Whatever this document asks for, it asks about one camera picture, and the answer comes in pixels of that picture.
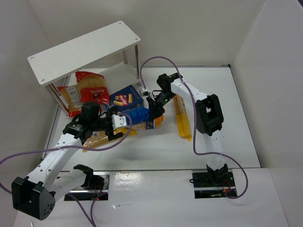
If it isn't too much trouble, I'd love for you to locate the blue and orange pasta bag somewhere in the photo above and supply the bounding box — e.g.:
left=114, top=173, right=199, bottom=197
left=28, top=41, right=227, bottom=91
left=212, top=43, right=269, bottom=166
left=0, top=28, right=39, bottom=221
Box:
left=122, top=106, right=164, bottom=130

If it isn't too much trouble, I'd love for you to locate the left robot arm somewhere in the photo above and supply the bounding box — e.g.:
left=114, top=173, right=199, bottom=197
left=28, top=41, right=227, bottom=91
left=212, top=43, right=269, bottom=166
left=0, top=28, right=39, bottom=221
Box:
left=11, top=102, right=127, bottom=220

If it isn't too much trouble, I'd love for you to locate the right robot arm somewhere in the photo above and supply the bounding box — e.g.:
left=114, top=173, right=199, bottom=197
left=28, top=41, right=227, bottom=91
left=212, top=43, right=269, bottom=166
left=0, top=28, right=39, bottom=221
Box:
left=146, top=73, right=228, bottom=181

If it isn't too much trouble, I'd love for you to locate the red fusilli pasta bag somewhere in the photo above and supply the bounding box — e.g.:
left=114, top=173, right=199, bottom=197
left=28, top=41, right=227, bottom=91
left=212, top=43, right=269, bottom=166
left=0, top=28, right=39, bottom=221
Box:
left=75, top=71, right=110, bottom=105

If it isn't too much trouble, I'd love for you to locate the red pasta bag with label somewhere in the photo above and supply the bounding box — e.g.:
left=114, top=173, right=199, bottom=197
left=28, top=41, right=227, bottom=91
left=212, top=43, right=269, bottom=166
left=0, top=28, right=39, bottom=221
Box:
left=57, top=85, right=82, bottom=118

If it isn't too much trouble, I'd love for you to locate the white two-tier shelf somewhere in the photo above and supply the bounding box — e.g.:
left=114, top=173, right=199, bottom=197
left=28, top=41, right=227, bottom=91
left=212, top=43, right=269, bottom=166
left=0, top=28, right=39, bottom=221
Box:
left=27, top=21, right=141, bottom=112

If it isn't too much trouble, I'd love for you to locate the yellow spaghetti packet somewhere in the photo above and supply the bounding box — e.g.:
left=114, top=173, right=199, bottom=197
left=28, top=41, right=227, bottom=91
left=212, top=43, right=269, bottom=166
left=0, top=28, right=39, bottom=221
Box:
left=83, top=127, right=137, bottom=148
left=173, top=95, right=192, bottom=141

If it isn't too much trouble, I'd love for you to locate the blue Barilla rigatoni box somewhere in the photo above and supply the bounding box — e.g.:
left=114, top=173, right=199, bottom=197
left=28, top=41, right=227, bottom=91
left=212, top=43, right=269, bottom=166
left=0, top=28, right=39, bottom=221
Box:
left=105, top=85, right=144, bottom=112

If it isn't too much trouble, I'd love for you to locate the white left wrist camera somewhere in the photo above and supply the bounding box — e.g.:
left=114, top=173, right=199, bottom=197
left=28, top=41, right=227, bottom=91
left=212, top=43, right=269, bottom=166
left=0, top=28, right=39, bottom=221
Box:
left=111, top=113, right=130, bottom=130

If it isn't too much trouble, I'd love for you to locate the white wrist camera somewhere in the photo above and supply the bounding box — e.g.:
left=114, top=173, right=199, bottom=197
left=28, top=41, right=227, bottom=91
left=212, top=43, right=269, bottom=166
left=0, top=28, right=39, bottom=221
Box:
left=111, top=113, right=130, bottom=130
left=139, top=87, right=151, bottom=96

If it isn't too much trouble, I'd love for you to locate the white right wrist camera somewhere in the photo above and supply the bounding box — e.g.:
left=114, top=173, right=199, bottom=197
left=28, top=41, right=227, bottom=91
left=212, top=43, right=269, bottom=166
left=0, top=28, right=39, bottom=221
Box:
left=139, top=87, right=151, bottom=96

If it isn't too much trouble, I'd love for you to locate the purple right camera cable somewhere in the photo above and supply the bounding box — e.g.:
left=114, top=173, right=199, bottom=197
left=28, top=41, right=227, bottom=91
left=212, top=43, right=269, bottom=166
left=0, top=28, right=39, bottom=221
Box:
left=139, top=56, right=249, bottom=201

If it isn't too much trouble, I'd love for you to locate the purple camera cable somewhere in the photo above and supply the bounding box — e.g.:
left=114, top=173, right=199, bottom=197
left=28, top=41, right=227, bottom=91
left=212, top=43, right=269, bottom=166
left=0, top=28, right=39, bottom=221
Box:
left=139, top=56, right=249, bottom=201
left=0, top=113, right=133, bottom=227

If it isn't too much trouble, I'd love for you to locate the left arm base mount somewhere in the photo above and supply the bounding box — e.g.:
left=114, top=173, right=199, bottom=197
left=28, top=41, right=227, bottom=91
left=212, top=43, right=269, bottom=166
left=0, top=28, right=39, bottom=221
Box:
left=69, top=171, right=110, bottom=201

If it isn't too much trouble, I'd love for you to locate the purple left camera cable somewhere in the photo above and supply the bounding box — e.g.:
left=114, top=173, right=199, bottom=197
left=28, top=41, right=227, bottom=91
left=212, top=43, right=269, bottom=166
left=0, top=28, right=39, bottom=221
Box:
left=0, top=113, right=133, bottom=227

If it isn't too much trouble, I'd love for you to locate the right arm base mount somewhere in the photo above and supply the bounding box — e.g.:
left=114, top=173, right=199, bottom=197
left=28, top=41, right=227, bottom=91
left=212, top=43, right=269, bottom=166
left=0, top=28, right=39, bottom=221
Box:
left=189, top=172, right=237, bottom=199

